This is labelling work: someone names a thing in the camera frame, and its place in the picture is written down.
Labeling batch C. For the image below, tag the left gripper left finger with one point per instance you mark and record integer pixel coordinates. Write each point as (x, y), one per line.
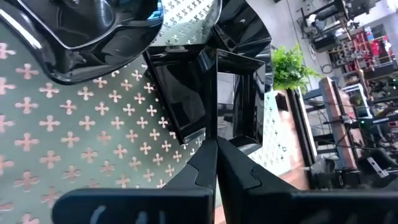
(186, 205)

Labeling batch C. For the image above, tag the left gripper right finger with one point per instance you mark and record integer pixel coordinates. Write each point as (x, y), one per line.
(280, 205)

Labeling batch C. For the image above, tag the black cup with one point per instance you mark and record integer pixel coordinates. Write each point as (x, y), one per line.
(183, 93)

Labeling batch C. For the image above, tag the small square black plate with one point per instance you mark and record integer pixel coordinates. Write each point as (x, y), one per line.
(248, 93)

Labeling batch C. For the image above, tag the black square flared plate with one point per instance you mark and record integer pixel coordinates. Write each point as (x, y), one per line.
(242, 28)

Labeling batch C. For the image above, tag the black wavy-edged plate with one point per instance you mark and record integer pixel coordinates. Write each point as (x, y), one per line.
(93, 37)

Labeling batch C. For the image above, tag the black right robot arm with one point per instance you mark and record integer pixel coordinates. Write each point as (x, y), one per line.
(388, 118)

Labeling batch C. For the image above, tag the pale green perforated shelf rack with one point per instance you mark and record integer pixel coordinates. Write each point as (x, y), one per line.
(93, 140)

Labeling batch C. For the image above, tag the small green potted plant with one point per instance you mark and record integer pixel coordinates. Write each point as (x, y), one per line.
(289, 68)

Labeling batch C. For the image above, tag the red storage shelving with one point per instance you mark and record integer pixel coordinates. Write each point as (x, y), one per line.
(370, 49)

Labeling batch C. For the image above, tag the black equipment stand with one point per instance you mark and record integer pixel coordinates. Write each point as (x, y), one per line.
(329, 21)

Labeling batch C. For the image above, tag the black aluminium table frame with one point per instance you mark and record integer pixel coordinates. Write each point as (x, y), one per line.
(300, 130)

